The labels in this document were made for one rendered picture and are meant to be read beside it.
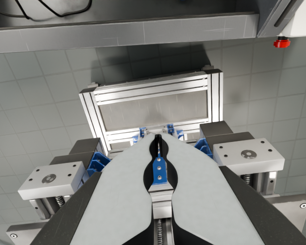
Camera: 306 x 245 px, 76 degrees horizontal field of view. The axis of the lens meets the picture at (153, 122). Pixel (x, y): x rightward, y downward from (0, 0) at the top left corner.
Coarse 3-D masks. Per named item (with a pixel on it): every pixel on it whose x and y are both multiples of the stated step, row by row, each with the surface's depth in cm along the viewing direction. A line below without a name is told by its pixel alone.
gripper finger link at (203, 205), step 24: (168, 144) 11; (168, 168) 10; (192, 168) 9; (216, 168) 9; (192, 192) 8; (216, 192) 8; (192, 216) 7; (216, 216) 7; (240, 216) 7; (192, 240) 7; (216, 240) 6; (240, 240) 6
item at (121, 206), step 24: (144, 144) 11; (120, 168) 10; (144, 168) 10; (96, 192) 8; (120, 192) 8; (144, 192) 8; (96, 216) 7; (120, 216) 7; (144, 216) 7; (72, 240) 7; (96, 240) 7; (120, 240) 6; (144, 240) 7
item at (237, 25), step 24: (48, 24) 35; (72, 24) 35; (96, 24) 35; (120, 24) 35; (144, 24) 35; (168, 24) 35; (192, 24) 35; (216, 24) 35; (240, 24) 35; (0, 48) 37; (24, 48) 37; (48, 48) 37; (72, 48) 37
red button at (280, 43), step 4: (280, 36) 49; (284, 36) 49; (276, 40) 50; (280, 40) 49; (284, 40) 49; (288, 40) 49; (276, 44) 50; (280, 44) 49; (284, 44) 49; (288, 44) 49
